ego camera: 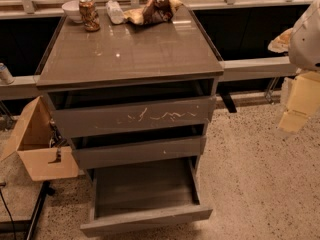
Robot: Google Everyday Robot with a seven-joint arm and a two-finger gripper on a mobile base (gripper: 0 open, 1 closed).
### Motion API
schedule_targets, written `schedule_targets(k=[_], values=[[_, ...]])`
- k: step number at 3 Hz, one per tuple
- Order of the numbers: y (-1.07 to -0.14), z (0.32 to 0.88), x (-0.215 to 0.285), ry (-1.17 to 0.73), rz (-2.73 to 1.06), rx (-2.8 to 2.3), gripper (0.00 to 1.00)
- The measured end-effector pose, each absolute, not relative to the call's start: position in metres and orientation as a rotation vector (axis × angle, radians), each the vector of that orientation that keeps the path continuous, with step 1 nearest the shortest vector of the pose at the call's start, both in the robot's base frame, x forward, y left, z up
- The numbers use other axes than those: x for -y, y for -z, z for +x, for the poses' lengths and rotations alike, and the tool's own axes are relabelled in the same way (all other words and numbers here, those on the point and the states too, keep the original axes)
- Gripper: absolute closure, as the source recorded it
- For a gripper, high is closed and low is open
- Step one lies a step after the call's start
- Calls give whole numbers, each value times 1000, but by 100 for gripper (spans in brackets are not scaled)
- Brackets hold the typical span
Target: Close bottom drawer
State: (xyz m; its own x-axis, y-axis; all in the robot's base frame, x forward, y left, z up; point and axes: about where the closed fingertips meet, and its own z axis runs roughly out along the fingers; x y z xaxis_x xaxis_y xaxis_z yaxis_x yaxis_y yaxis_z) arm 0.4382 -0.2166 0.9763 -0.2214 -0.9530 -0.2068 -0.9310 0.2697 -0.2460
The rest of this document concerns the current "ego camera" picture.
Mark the grey drawer cabinet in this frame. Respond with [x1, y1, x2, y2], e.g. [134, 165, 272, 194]
[34, 4, 225, 172]

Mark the crumpled brown snack bag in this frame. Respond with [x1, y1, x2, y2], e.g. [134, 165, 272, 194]
[124, 0, 183, 25]

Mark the grey bottom drawer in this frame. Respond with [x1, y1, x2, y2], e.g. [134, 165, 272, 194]
[80, 158, 212, 237]

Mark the brown drink can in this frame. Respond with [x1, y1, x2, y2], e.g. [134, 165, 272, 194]
[79, 0, 100, 32]

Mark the white bowl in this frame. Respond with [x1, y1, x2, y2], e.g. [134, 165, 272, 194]
[62, 0, 82, 24]

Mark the open cardboard box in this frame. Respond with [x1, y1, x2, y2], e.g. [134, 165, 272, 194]
[1, 97, 79, 181]

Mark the grey drawer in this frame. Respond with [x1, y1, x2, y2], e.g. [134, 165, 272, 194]
[80, 158, 212, 237]
[72, 136, 206, 169]
[52, 96, 216, 138]

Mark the grey middle drawer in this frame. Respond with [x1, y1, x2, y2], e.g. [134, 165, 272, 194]
[72, 136, 206, 169]

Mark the white can on ledge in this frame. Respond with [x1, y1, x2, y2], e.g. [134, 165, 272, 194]
[0, 63, 14, 85]

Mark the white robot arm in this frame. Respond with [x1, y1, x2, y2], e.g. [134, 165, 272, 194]
[268, 0, 320, 133]

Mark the black metal floor stand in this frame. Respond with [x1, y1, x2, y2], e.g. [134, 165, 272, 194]
[0, 181, 55, 240]

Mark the grey top drawer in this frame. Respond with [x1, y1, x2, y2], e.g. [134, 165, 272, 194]
[52, 96, 216, 138]

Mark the black cable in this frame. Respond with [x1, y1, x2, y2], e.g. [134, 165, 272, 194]
[0, 187, 18, 240]

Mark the grey metal railing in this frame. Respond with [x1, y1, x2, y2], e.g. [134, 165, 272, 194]
[0, 56, 296, 100]

